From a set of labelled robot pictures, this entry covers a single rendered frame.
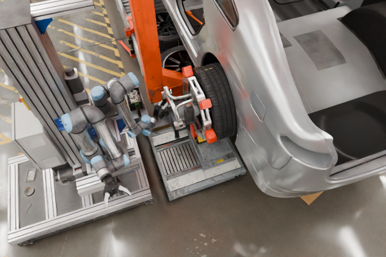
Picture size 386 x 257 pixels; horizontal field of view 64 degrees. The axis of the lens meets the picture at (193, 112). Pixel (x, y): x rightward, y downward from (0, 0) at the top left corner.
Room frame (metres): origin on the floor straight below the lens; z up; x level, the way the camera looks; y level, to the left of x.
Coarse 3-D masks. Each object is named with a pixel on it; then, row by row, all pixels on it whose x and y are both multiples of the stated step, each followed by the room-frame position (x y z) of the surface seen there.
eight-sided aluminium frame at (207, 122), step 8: (184, 80) 1.82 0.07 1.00; (192, 80) 1.71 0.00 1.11; (184, 88) 1.85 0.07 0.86; (192, 88) 1.63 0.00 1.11; (200, 88) 1.62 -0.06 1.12; (200, 96) 1.54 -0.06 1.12; (200, 112) 1.46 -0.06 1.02; (208, 112) 1.45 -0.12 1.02; (208, 120) 1.40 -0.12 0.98; (200, 128) 1.57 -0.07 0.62; (208, 128) 1.41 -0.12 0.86; (200, 136) 1.45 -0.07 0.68
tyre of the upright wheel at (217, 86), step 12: (204, 72) 1.76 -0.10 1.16; (216, 72) 1.75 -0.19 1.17; (204, 84) 1.62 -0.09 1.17; (216, 84) 1.62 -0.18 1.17; (228, 84) 1.63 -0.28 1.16; (216, 96) 1.53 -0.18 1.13; (228, 96) 1.53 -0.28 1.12; (216, 108) 1.45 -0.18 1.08; (228, 108) 1.46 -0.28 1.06; (216, 120) 1.39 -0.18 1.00; (228, 120) 1.41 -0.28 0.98; (216, 132) 1.36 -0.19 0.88; (228, 132) 1.38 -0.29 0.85
